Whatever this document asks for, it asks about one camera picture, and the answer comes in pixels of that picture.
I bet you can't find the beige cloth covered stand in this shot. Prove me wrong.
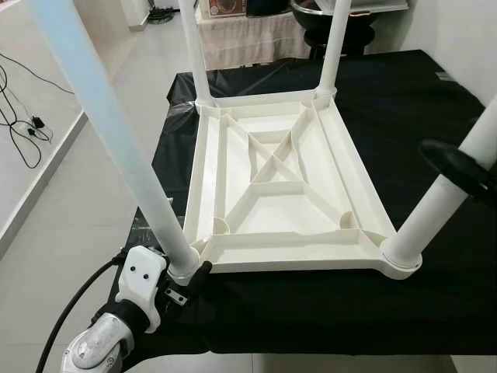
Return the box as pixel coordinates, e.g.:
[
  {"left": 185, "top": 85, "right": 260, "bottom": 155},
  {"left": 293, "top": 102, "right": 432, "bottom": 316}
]
[{"left": 198, "top": 12, "right": 311, "bottom": 71}]

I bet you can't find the white plastic table leg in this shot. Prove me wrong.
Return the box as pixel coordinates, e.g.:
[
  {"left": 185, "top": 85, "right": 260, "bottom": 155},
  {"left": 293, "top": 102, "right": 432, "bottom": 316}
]
[
  {"left": 177, "top": 0, "right": 217, "bottom": 106},
  {"left": 381, "top": 99, "right": 497, "bottom": 281},
  {"left": 317, "top": 0, "right": 354, "bottom": 98},
  {"left": 27, "top": 0, "right": 201, "bottom": 284}
]

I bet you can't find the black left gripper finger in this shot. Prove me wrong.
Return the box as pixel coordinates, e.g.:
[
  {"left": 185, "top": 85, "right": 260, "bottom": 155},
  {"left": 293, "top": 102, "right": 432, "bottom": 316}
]
[{"left": 186, "top": 260, "right": 214, "bottom": 292}]

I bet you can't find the black tablecloth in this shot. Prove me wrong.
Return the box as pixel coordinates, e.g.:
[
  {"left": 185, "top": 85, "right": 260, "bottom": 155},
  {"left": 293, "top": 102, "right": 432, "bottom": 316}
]
[{"left": 116, "top": 48, "right": 497, "bottom": 358}]

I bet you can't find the orange lid storage box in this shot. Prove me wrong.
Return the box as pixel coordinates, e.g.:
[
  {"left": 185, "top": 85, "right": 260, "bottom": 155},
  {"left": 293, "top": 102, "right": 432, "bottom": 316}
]
[{"left": 203, "top": 0, "right": 249, "bottom": 18}]

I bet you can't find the black wok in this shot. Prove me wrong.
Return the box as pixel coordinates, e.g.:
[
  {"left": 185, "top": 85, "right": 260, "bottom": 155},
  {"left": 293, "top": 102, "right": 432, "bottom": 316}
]
[{"left": 291, "top": 0, "right": 383, "bottom": 57}]

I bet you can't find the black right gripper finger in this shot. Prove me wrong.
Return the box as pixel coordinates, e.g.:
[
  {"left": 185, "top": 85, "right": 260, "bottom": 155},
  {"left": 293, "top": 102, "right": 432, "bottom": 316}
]
[{"left": 419, "top": 140, "right": 495, "bottom": 199}]

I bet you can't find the black bag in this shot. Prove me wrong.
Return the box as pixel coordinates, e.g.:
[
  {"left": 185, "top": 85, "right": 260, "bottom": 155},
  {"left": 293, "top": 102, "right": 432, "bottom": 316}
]
[{"left": 247, "top": 0, "right": 292, "bottom": 16}]

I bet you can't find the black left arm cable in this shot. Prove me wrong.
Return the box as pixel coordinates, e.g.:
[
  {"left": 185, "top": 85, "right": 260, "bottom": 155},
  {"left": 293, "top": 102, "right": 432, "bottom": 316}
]
[{"left": 35, "top": 249, "right": 129, "bottom": 373}]

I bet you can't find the black cable with plug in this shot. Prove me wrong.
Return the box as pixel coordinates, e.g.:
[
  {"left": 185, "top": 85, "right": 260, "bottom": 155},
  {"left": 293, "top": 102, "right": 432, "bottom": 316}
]
[{"left": 0, "top": 66, "right": 54, "bottom": 170}]

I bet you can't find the long black wall cable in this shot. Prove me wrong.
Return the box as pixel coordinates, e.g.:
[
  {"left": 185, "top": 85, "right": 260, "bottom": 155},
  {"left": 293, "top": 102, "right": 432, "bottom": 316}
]
[{"left": 0, "top": 53, "right": 76, "bottom": 96}]

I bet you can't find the clear crumpled plastic sheet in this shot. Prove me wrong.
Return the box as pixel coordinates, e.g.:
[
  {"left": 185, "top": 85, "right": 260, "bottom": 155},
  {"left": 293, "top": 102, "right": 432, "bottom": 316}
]
[
  {"left": 132, "top": 216, "right": 156, "bottom": 242},
  {"left": 167, "top": 101, "right": 199, "bottom": 125}
]

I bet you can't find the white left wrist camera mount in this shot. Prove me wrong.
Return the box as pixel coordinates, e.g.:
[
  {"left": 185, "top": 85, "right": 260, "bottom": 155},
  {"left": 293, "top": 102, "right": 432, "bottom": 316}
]
[{"left": 115, "top": 246, "right": 168, "bottom": 335}]

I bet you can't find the white plastic table top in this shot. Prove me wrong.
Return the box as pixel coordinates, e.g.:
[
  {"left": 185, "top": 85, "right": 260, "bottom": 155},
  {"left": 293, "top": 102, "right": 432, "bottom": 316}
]
[{"left": 182, "top": 89, "right": 424, "bottom": 282}]

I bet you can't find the clear plastic storage box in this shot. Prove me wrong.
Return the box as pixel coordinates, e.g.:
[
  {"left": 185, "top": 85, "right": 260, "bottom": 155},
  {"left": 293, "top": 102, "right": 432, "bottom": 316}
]
[{"left": 326, "top": 0, "right": 408, "bottom": 12}]

